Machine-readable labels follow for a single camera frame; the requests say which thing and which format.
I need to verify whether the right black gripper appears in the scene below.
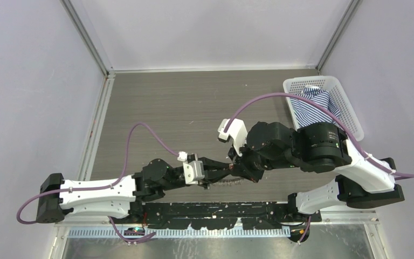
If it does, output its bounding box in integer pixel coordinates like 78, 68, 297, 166
226, 134, 298, 183

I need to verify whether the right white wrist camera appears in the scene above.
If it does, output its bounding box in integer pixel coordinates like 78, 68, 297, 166
217, 119, 248, 156

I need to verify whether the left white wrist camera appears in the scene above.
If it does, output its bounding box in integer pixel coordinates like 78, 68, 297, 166
177, 151, 205, 185

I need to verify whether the blue striped cloth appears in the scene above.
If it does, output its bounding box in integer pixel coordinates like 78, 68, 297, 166
290, 85, 341, 127

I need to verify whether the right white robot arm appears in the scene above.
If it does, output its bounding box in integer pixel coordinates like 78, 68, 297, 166
218, 119, 404, 222

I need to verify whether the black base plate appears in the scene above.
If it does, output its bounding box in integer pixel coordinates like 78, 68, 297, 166
113, 201, 308, 230

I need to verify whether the white plastic basket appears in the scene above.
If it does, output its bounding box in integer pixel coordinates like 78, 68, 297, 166
282, 76, 364, 141

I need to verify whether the metal disc with keyrings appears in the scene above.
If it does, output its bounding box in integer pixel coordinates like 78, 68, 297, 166
207, 177, 245, 189

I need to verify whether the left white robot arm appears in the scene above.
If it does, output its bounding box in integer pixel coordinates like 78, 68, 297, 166
36, 155, 234, 223

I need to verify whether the slotted cable duct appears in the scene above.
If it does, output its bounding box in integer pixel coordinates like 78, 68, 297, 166
67, 226, 291, 238

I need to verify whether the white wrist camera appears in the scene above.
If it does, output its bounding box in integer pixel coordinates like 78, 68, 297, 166
217, 119, 248, 156
177, 151, 205, 185

